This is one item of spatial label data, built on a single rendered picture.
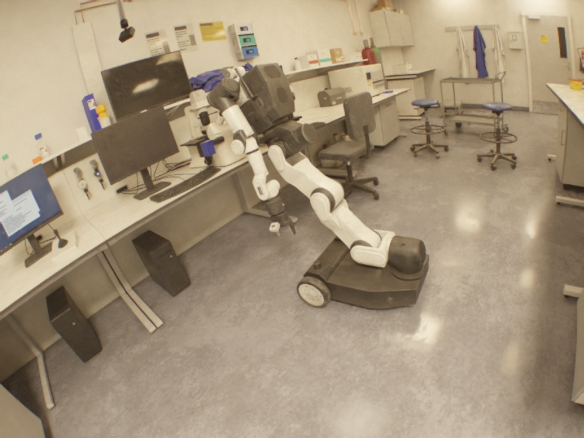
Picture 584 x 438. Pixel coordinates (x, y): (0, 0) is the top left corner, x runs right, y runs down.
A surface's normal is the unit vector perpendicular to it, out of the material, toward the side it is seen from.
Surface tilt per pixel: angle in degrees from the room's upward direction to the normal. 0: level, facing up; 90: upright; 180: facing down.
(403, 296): 90
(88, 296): 90
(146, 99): 86
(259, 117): 98
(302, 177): 90
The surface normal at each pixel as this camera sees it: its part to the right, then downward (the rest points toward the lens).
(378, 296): -0.24, 0.50
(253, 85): -0.48, 0.47
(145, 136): 0.72, 0.09
